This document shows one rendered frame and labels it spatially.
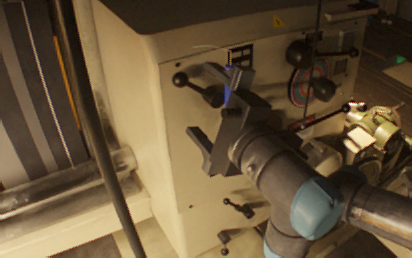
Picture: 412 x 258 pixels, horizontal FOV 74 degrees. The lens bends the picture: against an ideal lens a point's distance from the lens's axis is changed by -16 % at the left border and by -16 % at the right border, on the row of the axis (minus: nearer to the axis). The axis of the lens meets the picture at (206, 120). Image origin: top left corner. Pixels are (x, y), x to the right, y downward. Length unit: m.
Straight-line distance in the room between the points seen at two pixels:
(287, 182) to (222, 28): 0.45
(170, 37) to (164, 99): 0.14
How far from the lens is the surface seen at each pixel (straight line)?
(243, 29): 0.79
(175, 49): 0.70
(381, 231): 0.52
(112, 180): 0.43
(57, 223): 1.28
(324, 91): 0.92
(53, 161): 1.56
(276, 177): 0.42
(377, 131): 1.60
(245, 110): 0.47
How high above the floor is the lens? 2.15
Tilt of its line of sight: 36 degrees down
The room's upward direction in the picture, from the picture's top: 2 degrees counter-clockwise
